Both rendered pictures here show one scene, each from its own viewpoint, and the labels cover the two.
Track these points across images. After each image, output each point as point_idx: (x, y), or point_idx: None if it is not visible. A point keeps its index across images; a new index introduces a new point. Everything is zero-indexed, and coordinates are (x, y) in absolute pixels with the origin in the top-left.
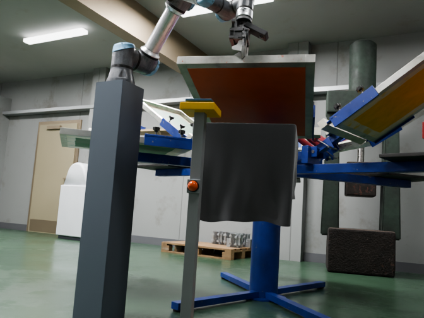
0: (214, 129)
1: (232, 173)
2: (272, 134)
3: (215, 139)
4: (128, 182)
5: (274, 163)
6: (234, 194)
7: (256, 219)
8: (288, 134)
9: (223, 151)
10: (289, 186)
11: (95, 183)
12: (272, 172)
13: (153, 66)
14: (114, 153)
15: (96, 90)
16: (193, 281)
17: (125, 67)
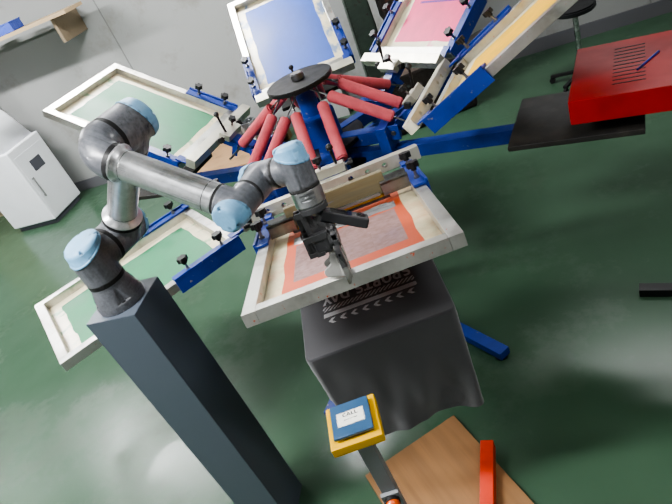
0: (342, 357)
1: (391, 387)
2: (427, 331)
3: (350, 366)
4: (224, 394)
5: (442, 357)
6: (404, 404)
7: (439, 409)
8: (450, 322)
9: (368, 374)
10: (471, 372)
11: (190, 429)
12: (443, 365)
13: (142, 228)
14: (194, 397)
15: (96, 335)
16: None
17: (114, 282)
